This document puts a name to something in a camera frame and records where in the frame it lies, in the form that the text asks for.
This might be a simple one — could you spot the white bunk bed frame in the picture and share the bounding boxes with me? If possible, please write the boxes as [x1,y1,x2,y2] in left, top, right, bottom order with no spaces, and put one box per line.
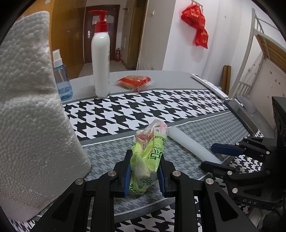
[228,8,285,99]

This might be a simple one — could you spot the white remote control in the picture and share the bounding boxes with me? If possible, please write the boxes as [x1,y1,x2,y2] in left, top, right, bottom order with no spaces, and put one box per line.
[191,74,228,100]

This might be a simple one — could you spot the red hanging bags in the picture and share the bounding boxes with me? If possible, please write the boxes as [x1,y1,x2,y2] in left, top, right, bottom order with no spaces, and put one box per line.
[181,3,209,49]

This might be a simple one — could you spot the green tissue packet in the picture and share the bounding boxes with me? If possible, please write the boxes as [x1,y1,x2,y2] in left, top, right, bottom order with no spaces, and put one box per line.
[129,119,168,195]

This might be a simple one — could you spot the red fire extinguisher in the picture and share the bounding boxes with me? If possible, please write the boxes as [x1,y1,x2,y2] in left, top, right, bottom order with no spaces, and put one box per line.
[115,48,121,62]

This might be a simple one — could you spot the wall coat hook rail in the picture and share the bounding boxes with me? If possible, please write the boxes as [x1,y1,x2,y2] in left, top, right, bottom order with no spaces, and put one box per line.
[191,0,203,10]

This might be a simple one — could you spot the red snack packet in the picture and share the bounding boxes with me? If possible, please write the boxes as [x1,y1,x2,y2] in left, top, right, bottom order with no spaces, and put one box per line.
[116,75,153,92]

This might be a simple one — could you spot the blue spray bottle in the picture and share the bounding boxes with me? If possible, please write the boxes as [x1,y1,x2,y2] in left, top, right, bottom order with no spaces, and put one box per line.
[52,49,73,102]

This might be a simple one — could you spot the white red pump bottle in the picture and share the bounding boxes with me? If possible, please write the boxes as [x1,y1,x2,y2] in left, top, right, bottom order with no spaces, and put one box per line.
[89,10,110,99]

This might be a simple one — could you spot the dark brown entrance door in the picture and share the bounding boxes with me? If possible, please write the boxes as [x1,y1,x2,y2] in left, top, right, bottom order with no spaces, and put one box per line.
[83,4,120,63]

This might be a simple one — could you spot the wooden wardrobe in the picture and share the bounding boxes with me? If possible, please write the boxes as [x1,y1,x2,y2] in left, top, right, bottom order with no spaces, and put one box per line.
[19,0,86,79]

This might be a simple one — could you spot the wooden side door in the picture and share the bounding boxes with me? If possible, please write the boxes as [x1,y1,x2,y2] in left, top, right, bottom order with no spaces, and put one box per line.
[127,0,148,70]

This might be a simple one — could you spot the white foam box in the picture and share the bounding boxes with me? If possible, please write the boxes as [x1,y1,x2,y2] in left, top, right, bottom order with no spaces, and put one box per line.
[1,11,91,221]

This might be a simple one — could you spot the houndstooth table mat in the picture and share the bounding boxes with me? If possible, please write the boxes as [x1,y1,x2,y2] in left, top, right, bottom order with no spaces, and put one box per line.
[9,89,264,232]

